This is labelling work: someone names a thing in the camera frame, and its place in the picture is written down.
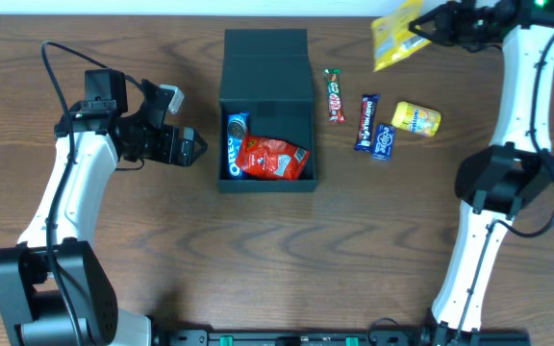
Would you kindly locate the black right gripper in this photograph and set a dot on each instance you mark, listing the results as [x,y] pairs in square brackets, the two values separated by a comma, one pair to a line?
[450,24]

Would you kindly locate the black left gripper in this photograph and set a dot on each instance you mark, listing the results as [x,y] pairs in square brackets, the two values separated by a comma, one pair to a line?
[175,145]

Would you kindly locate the blue Oreo cookie pack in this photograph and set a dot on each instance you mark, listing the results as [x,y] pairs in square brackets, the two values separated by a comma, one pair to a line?
[236,130]

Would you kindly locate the yellow snack bag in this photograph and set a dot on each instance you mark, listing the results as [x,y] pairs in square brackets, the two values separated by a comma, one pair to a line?
[392,40]

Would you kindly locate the red snack bag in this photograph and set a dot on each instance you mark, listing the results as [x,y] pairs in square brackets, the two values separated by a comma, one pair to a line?
[271,159]

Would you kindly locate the black box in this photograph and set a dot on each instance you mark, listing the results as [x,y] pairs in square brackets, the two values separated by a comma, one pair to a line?
[267,72]

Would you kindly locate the yellow Mentos gum bottle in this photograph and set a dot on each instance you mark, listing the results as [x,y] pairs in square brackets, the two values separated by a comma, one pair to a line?
[416,119]

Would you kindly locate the blue Eclipse mint pack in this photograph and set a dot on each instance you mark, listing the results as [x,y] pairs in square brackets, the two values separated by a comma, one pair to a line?
[383,142]

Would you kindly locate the KitKat chocolate bar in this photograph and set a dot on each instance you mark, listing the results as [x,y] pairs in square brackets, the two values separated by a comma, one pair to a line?
[335,106]

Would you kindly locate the purple Dairy Milk bar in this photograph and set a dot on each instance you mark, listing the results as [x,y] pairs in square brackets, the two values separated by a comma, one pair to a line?
[365,131]

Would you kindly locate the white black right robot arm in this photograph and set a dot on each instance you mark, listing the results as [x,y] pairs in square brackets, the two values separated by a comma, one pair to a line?
[507,187]

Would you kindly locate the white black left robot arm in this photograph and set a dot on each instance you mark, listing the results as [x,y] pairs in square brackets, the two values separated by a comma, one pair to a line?
[53,289]

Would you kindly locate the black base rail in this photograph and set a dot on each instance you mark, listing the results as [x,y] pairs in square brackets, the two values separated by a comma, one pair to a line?
[386,336]

